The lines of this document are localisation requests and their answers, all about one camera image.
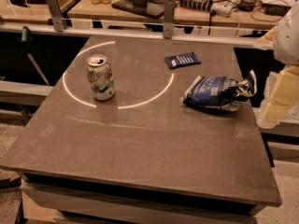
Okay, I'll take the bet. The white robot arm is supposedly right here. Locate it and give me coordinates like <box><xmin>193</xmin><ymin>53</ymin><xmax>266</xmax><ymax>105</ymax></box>
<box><xmin>274</xmin><ymin>1</ymin><xmax>299</xmax><ymax>65</ymax></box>

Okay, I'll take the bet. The brown table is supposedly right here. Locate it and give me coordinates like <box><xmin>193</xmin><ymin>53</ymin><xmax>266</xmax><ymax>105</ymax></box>
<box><xmin>1</xmin><ymin>36</ymin><xmax>281</xmax><ymax>224</ymax></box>

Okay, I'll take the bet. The left metal bracket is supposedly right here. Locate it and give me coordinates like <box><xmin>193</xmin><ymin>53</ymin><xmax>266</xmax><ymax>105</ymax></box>
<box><xmin>46</xmin><ymin>0</ymin><xmax>65</xmax><ymax>32</ymax></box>

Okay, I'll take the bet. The right metal bracket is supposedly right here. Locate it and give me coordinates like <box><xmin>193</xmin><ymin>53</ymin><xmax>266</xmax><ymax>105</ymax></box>
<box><xmin>163</xmin><ymin>0</ymin><xmax>176</xmax><ymax>39</ymax></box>

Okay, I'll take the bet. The green soda can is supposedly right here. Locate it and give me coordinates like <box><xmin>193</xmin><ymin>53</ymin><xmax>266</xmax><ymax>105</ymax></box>
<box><xmin>86</xmin><ymin>54</ymin><xmax>115</xmax><ymax>101</ymax></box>

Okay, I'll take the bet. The metal rail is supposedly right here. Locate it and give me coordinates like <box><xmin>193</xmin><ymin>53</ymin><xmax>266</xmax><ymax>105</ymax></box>
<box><xmin>0</xmin><ymin>21</ymin><xmax>275</xmax><ymax>50</ymax></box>

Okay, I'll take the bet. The dark blue snack packet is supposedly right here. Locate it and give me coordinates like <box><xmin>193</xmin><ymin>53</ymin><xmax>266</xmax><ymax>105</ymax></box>
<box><xmin>164</xmin><ymin>52</ymin><xmax>201</xmax><ymax>69</ymax></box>

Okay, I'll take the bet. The metal bracket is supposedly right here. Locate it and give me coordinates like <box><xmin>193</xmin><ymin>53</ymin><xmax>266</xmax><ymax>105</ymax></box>
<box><xmin>163</xmin><ymin>0</ymin><xmax>176</xmax><ymax>39</ymax></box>
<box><xmin>46</xmin><ymin>0</ymin><xmax>65</xmax><ymax>32</ymax></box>

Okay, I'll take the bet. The green handled tool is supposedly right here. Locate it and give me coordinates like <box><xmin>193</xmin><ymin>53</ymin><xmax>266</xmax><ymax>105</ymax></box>
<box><xmin>19</xmin><ymin>26</ymin><xmax>50</xmax><ymax>85</ymax></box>

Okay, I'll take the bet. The blue chip bag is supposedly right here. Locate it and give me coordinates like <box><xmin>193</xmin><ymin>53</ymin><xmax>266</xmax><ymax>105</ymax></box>
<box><xmin>181</xmin><ymin>70</ymin><xmax>257</xmax><ymax>112</ymax></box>

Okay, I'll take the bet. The black monitor stand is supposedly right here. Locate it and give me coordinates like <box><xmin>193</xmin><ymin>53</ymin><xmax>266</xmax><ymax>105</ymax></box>
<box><xmin>112</xmin><ymin>0</ymin><xmax>164</xmax><ymax>19</ymax></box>

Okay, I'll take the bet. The power strip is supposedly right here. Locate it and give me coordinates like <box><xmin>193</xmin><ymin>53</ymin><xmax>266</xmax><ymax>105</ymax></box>
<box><xmin>180</xmin><ymin>0</ymin><xmax>234</xmax><ymax>18</ymax></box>

